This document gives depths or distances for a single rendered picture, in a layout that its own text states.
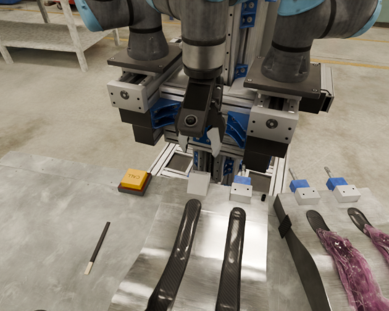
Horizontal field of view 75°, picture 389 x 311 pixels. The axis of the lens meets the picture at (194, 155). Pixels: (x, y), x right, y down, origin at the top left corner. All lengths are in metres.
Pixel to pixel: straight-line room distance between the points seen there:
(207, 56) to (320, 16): 0.45
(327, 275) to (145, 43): 0.84
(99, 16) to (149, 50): 0.19
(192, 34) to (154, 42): 0.54
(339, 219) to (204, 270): 0.37
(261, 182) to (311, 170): 0.60
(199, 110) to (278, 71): 0.44
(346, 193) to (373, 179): 1.53
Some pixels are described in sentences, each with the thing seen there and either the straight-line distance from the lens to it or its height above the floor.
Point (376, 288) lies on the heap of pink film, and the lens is 0.62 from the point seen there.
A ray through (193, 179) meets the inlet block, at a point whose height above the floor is 0.92.
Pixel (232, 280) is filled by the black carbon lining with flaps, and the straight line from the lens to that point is 0.55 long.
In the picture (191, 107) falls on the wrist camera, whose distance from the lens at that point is 0.44.
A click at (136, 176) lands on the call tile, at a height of 0.84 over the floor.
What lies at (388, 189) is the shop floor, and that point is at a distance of 2.28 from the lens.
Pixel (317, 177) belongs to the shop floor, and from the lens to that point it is 2.10.
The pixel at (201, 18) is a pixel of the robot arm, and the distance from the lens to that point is 0.42.
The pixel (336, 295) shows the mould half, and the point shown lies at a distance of 0.60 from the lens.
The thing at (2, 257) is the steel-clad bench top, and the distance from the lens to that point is 0.81.
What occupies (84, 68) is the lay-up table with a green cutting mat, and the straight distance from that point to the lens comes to 3.63.
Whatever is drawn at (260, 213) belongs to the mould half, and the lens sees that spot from 0.63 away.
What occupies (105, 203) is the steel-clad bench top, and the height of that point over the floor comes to 0.80.
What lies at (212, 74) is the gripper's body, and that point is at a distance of 0.46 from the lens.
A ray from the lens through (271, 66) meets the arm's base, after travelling 0.87.
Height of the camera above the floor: 1.40
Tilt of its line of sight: 43 degrees down
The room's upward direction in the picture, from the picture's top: straight up
